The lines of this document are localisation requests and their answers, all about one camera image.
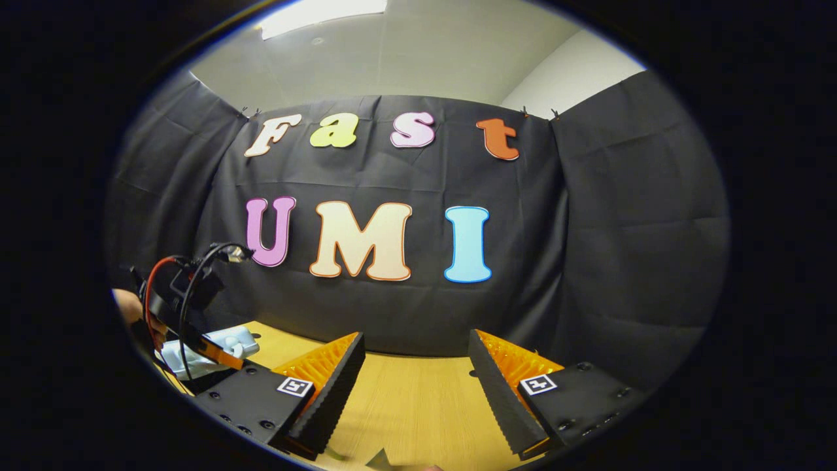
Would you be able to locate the black backdrop cloth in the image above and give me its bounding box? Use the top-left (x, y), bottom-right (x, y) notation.
top-left (105, 69), bottom-right (732, 393)

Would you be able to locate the white suitcase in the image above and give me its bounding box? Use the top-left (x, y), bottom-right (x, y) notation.
top-left (156, 325), bottom-right (260, 381)

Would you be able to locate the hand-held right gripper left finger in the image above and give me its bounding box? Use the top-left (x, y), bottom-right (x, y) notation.
top-left (195, 332), bottom-right (367, 461)

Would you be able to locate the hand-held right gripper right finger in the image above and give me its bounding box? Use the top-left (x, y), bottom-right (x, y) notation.
top-left (468, 329), bottom-right (645, 457)

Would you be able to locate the red cable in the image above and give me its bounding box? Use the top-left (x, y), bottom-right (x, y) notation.
top-left (144, 256), bottom-right (190, 354)

